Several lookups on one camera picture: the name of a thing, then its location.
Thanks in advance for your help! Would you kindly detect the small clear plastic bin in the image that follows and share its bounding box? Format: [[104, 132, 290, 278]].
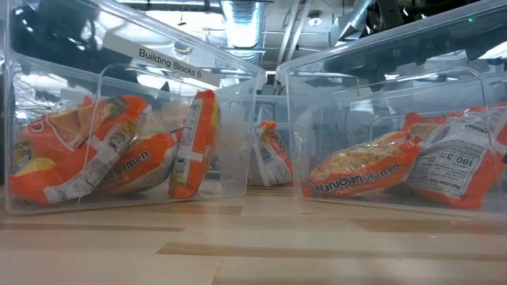
[[215, 93, 302, 189]]

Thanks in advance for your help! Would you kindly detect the slanted silver ventilation duct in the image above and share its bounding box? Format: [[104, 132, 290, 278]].
[[330, 0, 375, 40]]

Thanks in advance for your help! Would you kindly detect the wide silver ventilation duct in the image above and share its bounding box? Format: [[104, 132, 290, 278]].
[[221, 0, 265, 64]]

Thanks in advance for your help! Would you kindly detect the round ceiling fixture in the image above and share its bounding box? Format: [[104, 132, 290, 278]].
[[307, 11, 324, 28]]

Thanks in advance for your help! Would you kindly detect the orange Maruchan ramen pack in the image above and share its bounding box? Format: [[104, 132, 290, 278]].
[[300, 131, 421, 199], [247, 120, 295, 188], [8, 93, 151, 206], [402, 101, 507, 211], [93, 132, 180, 196], [168, 89, 220, 200]]

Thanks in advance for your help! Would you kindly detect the labelled clear plastic bin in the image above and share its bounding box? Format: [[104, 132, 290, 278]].
[[0, 0, 267, 217]]

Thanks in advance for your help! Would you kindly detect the white Building Blocks label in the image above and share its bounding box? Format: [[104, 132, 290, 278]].
[[103, 31, 221, 88]]

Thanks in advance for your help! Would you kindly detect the large clear plastic bin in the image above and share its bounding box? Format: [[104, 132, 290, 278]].
[[275, 0, 507, 221]]

